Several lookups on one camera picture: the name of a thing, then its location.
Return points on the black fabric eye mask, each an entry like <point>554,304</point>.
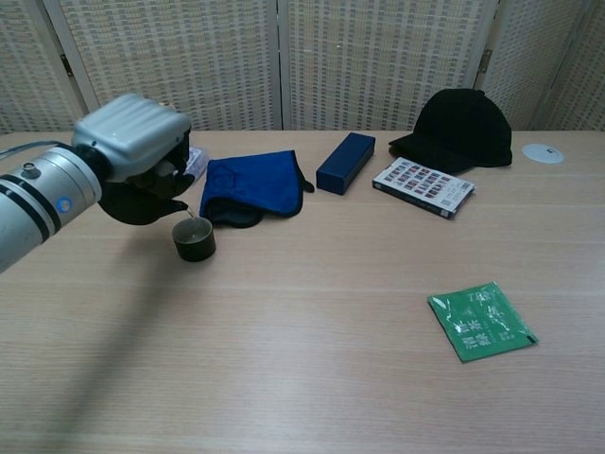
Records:
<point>234,217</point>

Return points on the black baseball cap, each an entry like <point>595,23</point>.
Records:
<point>458,127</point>

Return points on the green tea packet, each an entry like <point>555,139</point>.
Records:
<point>482,324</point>

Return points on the white round disc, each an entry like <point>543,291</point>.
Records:
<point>542,153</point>

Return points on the dark green tea cup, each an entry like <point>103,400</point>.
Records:
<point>196,248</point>

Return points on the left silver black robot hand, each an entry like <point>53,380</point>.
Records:
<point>132,132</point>

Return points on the woven folding screen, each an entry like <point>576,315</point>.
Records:
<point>331,61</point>

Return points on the printed flat card box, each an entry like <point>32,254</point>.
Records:
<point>423,186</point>

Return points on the small clear purple box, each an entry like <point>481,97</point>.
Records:
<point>198,163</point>

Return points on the black teapot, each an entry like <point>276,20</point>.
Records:
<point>127,210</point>

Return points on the blue cloth pouch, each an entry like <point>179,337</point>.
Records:
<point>255,182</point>

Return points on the dark blue rectangular box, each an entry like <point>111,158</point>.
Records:
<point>345,165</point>

